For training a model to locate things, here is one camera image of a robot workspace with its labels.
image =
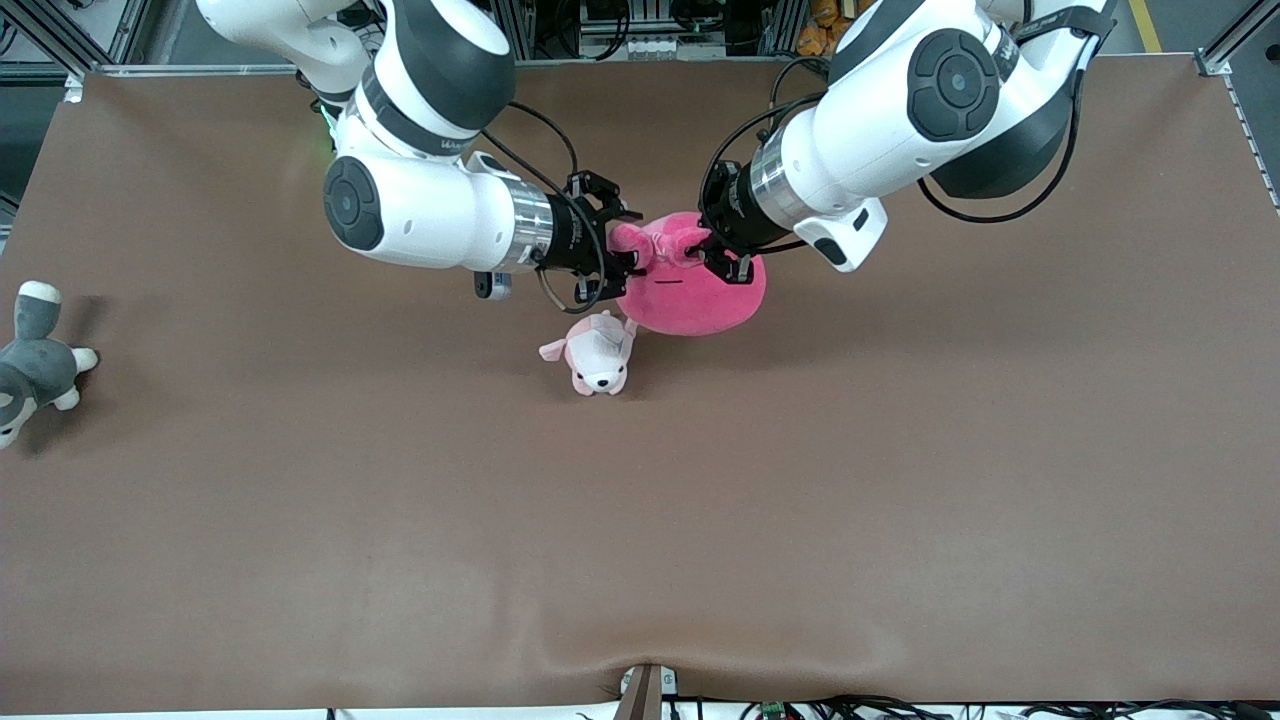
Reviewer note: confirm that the aluminium frame strut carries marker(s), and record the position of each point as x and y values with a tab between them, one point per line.
1212	62
60	40

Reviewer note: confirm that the metal table clamp bracket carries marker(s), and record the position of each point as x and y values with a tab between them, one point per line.
645	695

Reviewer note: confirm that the aluminium table edge rail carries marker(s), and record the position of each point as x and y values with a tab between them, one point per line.
150	69

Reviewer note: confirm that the brown table cover sheet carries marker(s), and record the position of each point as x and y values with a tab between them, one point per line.
640	550

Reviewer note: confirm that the pink white plush dog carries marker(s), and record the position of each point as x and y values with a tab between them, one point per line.
598	360

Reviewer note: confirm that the grey white plush husky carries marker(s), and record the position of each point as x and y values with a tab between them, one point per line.
35	370

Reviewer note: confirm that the orange stuffed toys pile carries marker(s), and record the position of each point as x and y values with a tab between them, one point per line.
812	40

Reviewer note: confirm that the pink round plush toy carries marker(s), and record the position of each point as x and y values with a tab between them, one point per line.
690	300

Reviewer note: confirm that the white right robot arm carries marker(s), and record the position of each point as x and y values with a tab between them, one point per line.
420	210

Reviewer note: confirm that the white connector strip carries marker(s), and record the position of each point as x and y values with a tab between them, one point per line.
650	45

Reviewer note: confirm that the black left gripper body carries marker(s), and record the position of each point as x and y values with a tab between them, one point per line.
727	216

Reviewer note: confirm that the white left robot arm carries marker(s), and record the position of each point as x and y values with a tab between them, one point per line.
900	120

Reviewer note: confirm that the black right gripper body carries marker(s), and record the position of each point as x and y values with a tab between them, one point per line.
573	233

